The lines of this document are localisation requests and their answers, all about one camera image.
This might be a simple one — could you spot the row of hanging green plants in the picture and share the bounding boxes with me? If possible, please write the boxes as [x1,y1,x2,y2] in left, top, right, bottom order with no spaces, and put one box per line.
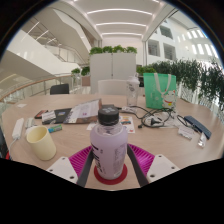
[146,58,224,111]

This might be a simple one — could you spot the flat round red coaster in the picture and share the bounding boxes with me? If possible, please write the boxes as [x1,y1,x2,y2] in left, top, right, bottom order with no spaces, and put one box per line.
[93,163,129,186]

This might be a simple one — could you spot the printed booklet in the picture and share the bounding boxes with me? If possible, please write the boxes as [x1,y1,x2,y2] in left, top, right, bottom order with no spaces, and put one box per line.
[63,98,103,125]

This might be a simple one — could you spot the purple drink bottle black cap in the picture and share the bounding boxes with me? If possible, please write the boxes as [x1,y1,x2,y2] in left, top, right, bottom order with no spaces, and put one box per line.
[89,105,129,181]

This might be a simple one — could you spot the small potted plants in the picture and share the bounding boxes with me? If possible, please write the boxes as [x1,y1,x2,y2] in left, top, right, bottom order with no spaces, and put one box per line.
[70,65,91,77]

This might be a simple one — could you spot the clear shaker bottle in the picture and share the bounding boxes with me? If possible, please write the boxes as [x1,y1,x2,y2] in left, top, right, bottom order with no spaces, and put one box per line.
[125,74,141,108]

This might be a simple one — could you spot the white power strip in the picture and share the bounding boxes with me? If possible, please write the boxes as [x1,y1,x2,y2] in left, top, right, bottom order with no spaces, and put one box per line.
[11,117,26,140]

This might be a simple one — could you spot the black tangled cable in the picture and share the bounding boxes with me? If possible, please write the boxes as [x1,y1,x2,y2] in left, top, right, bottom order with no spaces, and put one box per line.
[116,104,188,129]

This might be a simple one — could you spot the red and black phone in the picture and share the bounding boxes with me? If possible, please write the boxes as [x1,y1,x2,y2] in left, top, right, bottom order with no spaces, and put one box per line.
[34,109,49,120]

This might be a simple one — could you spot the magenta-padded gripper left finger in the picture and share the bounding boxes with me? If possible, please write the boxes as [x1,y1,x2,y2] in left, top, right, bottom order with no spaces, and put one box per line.
[45,145,96,188]

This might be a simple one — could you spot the green tote bag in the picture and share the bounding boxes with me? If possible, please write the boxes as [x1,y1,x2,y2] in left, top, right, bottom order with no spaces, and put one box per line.
[143,72,178,110]

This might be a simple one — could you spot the ceiling light strips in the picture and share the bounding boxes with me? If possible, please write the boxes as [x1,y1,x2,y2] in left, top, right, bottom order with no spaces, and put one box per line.
[86,0,154,38]

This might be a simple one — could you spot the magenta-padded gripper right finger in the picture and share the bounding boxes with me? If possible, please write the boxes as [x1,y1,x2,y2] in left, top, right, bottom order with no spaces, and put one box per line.
[126,143,181,188]

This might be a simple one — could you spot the white cabinet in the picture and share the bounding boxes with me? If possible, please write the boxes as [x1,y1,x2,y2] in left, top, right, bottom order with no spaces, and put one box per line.
[89,52,138,95]

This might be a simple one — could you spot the black tablet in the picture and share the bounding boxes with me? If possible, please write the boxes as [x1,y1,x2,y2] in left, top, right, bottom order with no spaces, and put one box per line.
[53,107,73,125]

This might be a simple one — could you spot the green plants atop cabinet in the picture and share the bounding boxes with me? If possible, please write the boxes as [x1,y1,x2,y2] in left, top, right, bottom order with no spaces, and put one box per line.
[89,44,138,56]

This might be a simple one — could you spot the small green pack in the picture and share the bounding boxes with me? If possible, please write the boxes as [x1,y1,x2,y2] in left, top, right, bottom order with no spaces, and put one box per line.
[47,124,64,134]

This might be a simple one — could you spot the dark blue flat keyboard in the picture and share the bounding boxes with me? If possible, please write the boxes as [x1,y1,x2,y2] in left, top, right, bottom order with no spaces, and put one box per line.
[183,115,213,140]

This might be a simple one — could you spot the pale yellow mug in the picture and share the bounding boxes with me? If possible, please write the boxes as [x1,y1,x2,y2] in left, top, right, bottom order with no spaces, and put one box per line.
[26,125,58,162]

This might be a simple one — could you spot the white plastic packet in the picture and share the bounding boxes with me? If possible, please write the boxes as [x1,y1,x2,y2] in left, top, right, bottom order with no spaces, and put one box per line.
[177,125,195,140]

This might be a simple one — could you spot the low green planter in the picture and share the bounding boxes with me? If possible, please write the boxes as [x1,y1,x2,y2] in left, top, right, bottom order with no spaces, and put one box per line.
[135,65,157,76]

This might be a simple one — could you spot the glass balustrade with wooden rail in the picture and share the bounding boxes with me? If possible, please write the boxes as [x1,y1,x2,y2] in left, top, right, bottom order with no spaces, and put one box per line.
[0,73,73,104]

